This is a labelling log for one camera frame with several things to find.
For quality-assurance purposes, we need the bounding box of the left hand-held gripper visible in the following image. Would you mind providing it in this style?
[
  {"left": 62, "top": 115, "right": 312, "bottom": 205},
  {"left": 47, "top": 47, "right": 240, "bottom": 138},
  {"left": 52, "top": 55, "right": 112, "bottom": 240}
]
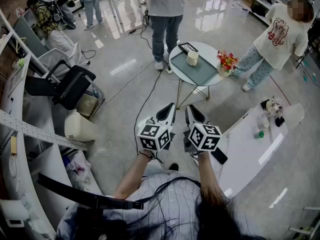
[{"left": 136, "top": 102, "right": 177, "bottom": 164}]

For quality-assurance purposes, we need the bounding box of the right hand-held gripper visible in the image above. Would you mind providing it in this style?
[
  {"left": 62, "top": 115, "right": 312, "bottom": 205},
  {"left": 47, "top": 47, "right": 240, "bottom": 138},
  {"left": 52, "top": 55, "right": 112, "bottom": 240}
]
[{"left": 183, "top": 104, "right": 223, "bottom": 156}]

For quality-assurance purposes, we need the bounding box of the dark grey rectangular tray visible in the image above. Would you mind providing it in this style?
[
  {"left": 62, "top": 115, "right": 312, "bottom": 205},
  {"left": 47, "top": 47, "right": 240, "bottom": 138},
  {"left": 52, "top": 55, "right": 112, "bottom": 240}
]
[{"left": 171, "top": 50, "right": 220, "bottom": 87}]

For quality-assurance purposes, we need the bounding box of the cream cup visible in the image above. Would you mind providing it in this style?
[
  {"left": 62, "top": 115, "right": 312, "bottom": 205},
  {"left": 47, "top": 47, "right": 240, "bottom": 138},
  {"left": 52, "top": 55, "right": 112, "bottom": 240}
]
[{"left": 186, "top": 50, "right": 200, "bottom": 67}]

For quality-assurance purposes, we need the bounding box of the person's right forearm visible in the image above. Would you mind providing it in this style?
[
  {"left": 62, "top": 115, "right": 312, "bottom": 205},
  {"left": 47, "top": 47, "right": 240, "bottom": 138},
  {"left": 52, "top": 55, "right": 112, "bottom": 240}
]
[{"left": 197, "top": 151, "right": 226, "bottom": 197}]

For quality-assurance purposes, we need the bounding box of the person's left forearm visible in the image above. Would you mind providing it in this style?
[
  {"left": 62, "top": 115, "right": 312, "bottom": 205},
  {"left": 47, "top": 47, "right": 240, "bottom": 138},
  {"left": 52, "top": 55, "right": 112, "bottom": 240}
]
[{"left": 112, "top": 150, "right": 154, "bottom": 200}]

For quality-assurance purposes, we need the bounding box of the grey cylindrical container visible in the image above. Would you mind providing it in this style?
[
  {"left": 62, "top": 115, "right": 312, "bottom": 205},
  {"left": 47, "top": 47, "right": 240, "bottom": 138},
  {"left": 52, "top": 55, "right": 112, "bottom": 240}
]
[{"left": 259, "top": 118, "right": 270, "bottom": 132}]

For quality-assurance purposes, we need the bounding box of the white curved desk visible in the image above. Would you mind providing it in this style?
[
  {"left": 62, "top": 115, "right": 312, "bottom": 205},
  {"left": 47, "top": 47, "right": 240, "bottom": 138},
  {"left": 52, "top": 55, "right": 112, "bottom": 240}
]
[{"left": 209, "top": 103, "right": 306, "bottom": 197}]

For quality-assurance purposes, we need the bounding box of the colourful flower bouquet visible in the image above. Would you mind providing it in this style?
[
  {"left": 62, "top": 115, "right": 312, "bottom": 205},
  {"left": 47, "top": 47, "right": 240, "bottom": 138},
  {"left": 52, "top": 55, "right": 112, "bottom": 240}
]
[{"left": 216, "top": 50, "right": 240, "bottom": 77}]

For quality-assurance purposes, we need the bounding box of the round white side table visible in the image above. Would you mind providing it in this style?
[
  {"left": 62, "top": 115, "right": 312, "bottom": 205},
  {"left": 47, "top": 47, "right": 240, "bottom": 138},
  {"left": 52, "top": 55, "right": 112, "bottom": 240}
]
[{"left": 169, "top": 41, "right": 225, "bottom": 110}]

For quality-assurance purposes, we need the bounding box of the dried flower pot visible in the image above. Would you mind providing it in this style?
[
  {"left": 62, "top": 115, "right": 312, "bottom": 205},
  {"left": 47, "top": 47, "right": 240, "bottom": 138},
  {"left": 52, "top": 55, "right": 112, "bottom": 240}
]
[{"left": 266, "top": 96, "right": 285, "bottom": 120}]

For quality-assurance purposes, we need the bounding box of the woven basket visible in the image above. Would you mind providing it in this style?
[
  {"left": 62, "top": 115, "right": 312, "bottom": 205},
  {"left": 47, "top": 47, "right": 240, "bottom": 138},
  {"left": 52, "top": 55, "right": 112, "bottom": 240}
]
[{"left": 76, "top": 93, "right": 99, "bottom": 117}]

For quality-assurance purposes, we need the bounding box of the person's striped shirt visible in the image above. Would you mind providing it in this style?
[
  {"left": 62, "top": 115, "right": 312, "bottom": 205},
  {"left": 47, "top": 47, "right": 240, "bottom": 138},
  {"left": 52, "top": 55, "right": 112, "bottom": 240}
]
[{"left": 56, "top": 170, "right": 251, "bottom": 240}]

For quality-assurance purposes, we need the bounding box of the cream waste bin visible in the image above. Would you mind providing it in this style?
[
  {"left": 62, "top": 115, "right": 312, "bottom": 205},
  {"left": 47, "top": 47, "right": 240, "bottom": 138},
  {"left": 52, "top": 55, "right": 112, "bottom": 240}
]
[{"left": 64, "top": 108, "right": 99, "bottom": 142}]

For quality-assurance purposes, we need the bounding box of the black office chair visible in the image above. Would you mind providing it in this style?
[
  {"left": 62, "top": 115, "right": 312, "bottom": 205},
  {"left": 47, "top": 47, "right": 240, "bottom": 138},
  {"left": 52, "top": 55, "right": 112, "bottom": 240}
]
[{"left": 24, "top": 60, "right": 106, "bottom": 120}]

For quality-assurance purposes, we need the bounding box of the crumpled plastic bag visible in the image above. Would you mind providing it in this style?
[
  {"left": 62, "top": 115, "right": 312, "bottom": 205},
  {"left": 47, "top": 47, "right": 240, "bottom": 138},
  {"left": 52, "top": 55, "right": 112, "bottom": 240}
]
[{"left": 65, "top": 150, "right": 92, "bottom": 185}]

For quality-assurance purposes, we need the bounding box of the white office chair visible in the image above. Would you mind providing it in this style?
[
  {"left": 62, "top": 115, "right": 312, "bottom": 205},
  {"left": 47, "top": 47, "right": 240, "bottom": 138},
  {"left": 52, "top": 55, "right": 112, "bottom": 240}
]
[{"left": 37, "top": 42, "right": 91, "bottom": 77}]

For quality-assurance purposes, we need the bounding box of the white shelving workbench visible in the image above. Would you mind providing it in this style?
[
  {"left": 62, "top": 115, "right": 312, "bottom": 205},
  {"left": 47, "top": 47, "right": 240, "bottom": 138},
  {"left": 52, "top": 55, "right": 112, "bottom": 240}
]
[{"left": 0, "top": 8, "right": 103, "bottom": 240}]

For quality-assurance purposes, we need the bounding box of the black floor cable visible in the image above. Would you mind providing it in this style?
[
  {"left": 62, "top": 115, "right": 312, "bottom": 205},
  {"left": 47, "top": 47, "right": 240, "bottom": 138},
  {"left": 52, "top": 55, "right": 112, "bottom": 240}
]
[{"left": 136, "top": 61, "right": 168, "bottom": 155}]

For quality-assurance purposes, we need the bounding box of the white floor cable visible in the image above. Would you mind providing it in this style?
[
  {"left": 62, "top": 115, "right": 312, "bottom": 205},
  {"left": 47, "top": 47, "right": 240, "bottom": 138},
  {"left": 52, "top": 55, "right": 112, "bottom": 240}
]
[{"left": 88, "top": 60, "right": 157, "bottom": 121}]

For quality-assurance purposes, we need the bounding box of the black picture frame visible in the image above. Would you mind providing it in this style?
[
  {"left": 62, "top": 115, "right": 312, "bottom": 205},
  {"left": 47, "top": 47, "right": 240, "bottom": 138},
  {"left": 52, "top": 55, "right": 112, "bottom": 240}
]
[{"left": 177, "top": 42, "right": 199, "bottom": 55}]

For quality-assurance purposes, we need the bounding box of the black power adapter cable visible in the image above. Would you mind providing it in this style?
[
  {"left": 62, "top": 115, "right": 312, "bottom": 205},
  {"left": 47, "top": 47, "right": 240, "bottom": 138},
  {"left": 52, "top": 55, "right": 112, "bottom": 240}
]
[
  {"left": 81, "top": 49, "right": 97, "bottom": 60},
  {"left": 128, "top": 26, "right": 154, "bottom": 50}
]

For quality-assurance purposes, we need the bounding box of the black strap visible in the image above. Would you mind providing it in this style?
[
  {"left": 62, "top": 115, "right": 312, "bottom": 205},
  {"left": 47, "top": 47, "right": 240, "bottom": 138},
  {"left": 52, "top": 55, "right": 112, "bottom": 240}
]
[{"left": 37, "top": 172, "right": 145, "bottom": 210}]

